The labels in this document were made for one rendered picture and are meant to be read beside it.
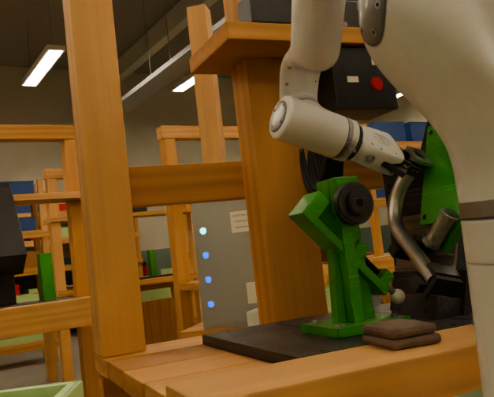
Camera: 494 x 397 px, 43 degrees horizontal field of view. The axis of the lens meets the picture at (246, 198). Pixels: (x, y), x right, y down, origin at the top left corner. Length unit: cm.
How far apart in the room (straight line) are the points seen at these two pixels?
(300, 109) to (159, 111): 1109
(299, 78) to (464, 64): 76
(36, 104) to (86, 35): 1013
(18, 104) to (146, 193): 1006
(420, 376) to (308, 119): 51
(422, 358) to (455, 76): 47
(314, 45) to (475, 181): 62
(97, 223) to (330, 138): 50
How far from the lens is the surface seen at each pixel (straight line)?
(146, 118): 1206
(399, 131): 692
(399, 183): 134
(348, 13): 155
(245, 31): 136
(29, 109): 1145
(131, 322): 132
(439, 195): 128
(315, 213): 108
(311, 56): 109
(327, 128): 117
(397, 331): 91
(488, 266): 52
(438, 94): 51
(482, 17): 50
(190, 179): 146
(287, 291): 144
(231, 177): 149
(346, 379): 80
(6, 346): 788
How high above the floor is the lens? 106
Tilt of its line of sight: 5 degrees up
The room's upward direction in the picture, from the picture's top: 6 degrees counter-clockwise
